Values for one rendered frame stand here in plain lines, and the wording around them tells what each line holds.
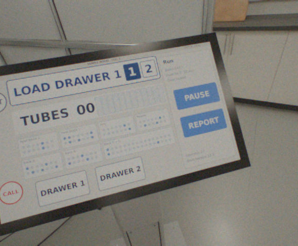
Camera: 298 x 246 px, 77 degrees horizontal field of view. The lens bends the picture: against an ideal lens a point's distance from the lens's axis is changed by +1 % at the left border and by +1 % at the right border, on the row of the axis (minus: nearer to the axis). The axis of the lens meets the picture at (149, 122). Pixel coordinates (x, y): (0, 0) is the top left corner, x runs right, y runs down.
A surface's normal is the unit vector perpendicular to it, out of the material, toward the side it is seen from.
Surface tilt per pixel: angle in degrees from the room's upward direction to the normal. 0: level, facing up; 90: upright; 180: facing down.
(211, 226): 0
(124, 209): 90
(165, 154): 50
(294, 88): 90
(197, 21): 90
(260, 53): 90
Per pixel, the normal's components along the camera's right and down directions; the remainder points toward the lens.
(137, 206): 0.24, 0.55
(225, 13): -0.43, 0.59
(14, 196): 0.12, -0.10
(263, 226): -0.09, -0.81
